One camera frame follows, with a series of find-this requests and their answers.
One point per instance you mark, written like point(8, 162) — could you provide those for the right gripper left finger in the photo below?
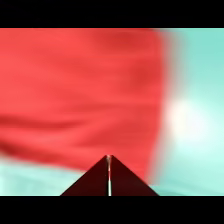
point(91, 181)

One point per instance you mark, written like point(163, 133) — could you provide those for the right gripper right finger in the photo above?
point(128, 181)

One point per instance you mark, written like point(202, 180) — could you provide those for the red T-shirt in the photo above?
point(80, 93)

